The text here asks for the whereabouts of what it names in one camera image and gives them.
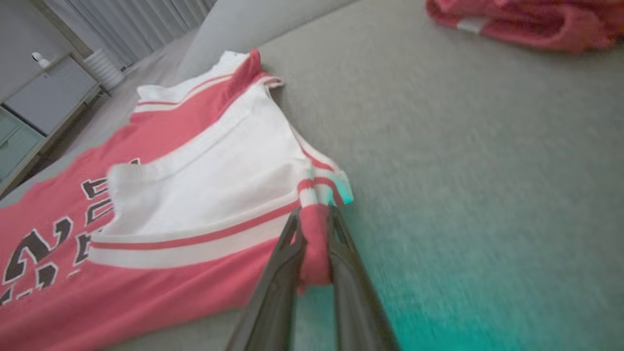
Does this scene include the grey pleated curtain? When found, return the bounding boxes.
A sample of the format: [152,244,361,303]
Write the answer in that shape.
[44,0,217,66]

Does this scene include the red and white basketball jersey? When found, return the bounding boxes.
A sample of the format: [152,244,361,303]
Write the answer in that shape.
[0,49,354,351]

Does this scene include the red shorts with white stripe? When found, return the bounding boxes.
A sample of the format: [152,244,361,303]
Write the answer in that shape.
[425,0,624,53]

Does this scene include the grey sofa chaise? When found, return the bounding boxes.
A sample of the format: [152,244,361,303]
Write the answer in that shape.
[0,0,624,351]

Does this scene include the white radiator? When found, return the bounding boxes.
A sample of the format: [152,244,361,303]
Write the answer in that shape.
[85,48,125,91]

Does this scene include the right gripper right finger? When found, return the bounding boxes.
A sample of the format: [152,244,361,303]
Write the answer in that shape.
[327,205,401,351]

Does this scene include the grey cabinet with mint drawers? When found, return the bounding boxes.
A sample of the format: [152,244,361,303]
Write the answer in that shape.
[0,49,111,195]

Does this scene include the grey sofa seat cushion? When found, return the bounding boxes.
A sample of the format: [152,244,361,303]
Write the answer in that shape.
[175,0,359,83]

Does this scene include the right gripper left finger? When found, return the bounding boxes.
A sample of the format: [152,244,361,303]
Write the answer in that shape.
[227,207,309,351]

